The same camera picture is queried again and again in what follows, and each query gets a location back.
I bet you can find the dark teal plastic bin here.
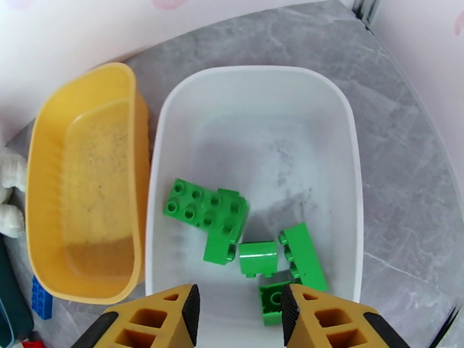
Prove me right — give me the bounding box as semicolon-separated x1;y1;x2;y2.
0;234;34;348

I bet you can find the yellow plastic bin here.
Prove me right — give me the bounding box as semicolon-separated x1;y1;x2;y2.
25;62;151;305

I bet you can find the aluminium corner post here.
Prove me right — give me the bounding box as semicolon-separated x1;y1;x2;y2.
352;0;382;31

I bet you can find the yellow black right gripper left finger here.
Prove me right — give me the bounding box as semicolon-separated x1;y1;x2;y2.
70;284;201;348

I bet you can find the blue long lego brick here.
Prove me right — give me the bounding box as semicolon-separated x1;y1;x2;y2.
31;274;53;321

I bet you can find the grey white husky plush toy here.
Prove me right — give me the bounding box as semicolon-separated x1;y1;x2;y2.
0;147;28;239

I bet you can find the green long lego brick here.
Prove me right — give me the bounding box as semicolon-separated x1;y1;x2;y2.
278;222;329;293

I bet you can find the green rounded lego brick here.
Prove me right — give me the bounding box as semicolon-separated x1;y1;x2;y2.
238;241;278;279

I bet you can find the black camera cable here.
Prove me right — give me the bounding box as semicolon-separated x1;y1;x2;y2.
436;303;464;348

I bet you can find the white plastic bin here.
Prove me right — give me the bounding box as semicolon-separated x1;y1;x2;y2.
144;65;364;348

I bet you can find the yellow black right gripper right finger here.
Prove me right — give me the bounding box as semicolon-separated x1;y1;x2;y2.
281;284;412;348

